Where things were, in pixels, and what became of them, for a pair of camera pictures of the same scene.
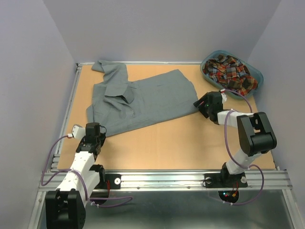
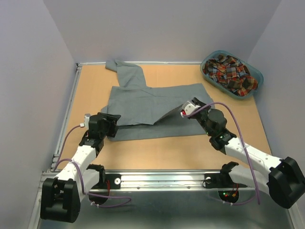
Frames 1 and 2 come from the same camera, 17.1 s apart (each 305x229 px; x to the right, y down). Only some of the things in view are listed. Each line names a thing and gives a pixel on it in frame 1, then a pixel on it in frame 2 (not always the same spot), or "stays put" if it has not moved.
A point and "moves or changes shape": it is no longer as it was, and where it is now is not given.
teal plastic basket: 228,72 stays put
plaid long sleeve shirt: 230,73 stays put
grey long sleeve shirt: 117,105 moves or changes shape
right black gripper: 201,107 to 197,101
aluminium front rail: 174,180 stays put
